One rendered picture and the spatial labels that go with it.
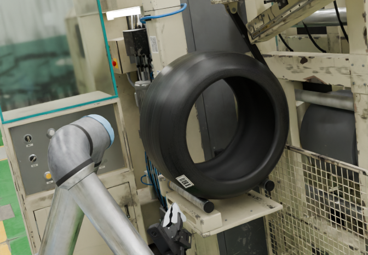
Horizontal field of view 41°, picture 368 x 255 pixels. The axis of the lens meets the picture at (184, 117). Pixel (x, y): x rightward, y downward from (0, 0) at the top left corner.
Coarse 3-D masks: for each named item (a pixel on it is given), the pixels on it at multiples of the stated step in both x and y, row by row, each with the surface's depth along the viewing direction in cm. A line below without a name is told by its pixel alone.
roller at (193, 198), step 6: (174, 186) 210; (180, 192) 204; (186, 192) 199; (186, 198) 199; (192, 198) 194; (198, 198) 190; (204, 198) 189; (198, 204) 189; (204, 204) 185; (210, 204) 185; (204, 210) 185; (210, 210) 185
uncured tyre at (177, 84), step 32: (192, 64) 177; (224, 64) 177; (256, 64) 184; (160, 96) 177; (192, 96) 173; (256, 96) 212; (160, 128) 174; (256, 128) 215; (288, 128) 195; (160, 160) 179; (192, 160) 176; (224, 160) 214; (256, 160) 207; (192, 192) 183; (224, 192) 185
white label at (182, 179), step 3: (177, 177) 178; (180, 177) 178; (183, 177) 177; (186, 177) 177; (177, 180) 179; (180, 180) 179; (183, 180) 178; (186, 180) 178; (183, 183) 179; (186, 183) 179; (189, 183) 179; (192, 183) 179; (183, 186) 180; (186, 186) 180; (189, 186) 180
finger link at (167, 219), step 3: (171, 207) 167; (168, 210) 167; (171, 210) 167; (168, 213) 166; (171, 213) 166; (165, 216) 166; (168, 216) 165; (171, 216) 166; (165, 219) 165; (168, 219) 164; (165, 222) 164; (168, 222) 164; (171, 222) 164; (165, 225) 164; (168, 225) 164; (171, 225) 166
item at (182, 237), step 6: (168, 228) 161; (174, 228) 159; (168, 234) 160; (174, 234) 158; (180, 234) 159; (186, 234) 163; (174, 240) 157; (180, 240) 158; (186, 240) 162; (180, 246) 160; (186, 246) 160; (180, 252) 159
